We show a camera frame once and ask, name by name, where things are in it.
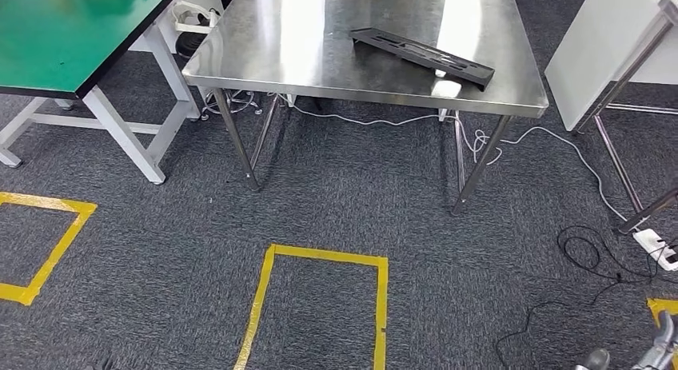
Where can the stainless steel workbench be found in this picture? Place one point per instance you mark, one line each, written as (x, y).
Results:
(296, 44)

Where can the yellow floor tape square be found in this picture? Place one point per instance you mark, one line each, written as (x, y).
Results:
(662, 305)
(63, 240)
(328, 255)

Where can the steel frame table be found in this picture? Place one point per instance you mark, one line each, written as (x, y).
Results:
(617, 166)

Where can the white power adapter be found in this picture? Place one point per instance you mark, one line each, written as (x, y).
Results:
(651, 246)

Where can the chrome chair base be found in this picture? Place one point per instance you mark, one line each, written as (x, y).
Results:
(233, 102)

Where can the green top white table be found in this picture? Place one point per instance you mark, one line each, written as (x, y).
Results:
(63, 34)

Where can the long black car part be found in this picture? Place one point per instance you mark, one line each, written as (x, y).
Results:
(471, 71)

